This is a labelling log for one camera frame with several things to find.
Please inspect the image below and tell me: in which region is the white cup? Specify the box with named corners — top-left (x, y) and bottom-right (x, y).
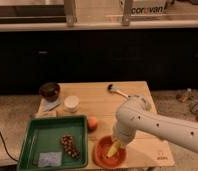
top-left (64, 96), bottom-right (79, 112)

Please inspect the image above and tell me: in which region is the small grey cloth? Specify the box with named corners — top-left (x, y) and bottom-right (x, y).
top-left (38, 152), bottom-right (62, 168)

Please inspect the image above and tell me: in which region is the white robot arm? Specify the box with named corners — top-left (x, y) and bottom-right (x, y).
top-left (113, 96), bottom-right (198, 153)

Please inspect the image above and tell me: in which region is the yellow banana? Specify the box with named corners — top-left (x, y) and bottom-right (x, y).
top-left (106, 141), bottom-right (120, 158)

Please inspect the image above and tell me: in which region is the brown patterned item in tray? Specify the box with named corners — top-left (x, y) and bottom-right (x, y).
top-left (60, 135), bottom-right (79, 159)

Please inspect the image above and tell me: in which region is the wooden board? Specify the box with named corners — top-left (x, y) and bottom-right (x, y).
top-left (35, 82), bottom-right (175, 171)

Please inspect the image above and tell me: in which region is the cardboard box with lettering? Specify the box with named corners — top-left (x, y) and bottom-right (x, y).
top-left (131, 0), bottom-right (167, 15)

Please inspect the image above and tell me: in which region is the orange fruit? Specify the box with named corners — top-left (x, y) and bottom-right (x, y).
top-left (87, 117), bottom-right (98, 131)

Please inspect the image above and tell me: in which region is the dark brown bowl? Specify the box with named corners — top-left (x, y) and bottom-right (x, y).
top-left (39, 82), bottom-right (60, 102)

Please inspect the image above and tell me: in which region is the black cable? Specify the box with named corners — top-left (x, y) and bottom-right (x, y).
top-left (0, 119), bottom-right (19, 163)

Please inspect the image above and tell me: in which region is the black brush with handle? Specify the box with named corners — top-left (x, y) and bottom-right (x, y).
top-left (107, 84), bottom-right (130, 99)

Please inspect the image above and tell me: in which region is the green plastic tray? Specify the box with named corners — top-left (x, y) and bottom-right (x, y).
top-left (17, 115), bottom-right (88, 171)

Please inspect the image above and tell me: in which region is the red bowl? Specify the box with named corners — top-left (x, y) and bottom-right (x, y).
top-left (93, 136), bottom-right (126, 169)

